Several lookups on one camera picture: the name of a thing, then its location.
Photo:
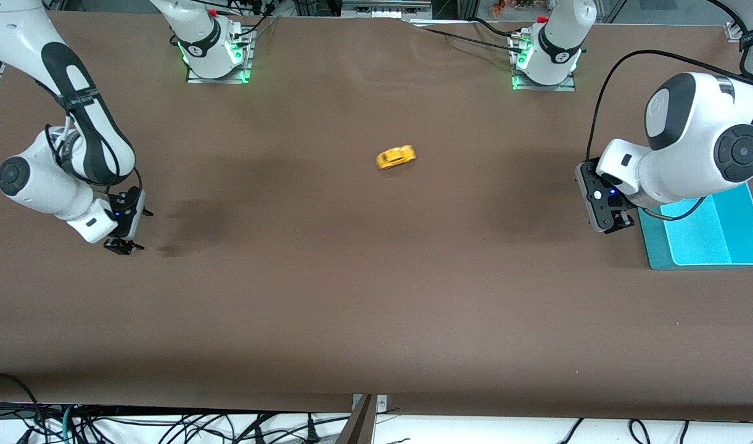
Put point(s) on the silver background frame rail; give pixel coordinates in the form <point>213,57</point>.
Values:
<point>385,7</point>

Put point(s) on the metal table edge bracket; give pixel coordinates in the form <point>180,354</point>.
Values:
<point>382,404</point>

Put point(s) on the teal plastic bin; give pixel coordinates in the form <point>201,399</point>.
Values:
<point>715,228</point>

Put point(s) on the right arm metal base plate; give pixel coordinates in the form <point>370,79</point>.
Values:
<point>246,58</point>

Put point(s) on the yellow beetle toy car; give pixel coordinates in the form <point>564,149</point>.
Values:
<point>395,158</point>

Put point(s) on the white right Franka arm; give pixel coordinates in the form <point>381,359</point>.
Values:
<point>43,191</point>

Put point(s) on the aluminium corner profile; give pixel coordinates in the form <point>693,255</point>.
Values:
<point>734,31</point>

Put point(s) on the brown angled bar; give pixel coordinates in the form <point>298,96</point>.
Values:
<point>359,425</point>

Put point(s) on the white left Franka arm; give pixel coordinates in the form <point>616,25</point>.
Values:
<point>691,142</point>

